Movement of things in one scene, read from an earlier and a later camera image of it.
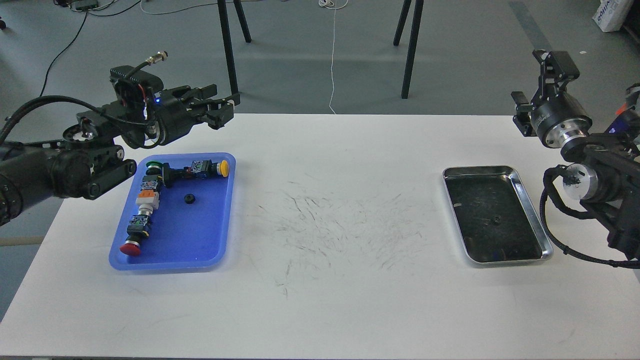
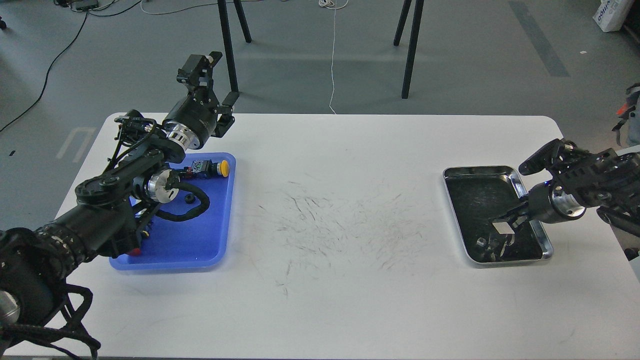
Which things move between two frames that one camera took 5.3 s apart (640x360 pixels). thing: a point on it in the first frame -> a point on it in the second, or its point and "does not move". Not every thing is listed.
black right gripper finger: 522,119 -> 509,227
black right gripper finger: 558,67 -> 501,218
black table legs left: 223,16 does not move
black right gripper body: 558,117 -> 548,203
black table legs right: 417,23 does not move
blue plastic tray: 192,229 does not move
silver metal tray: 494,221 does not move
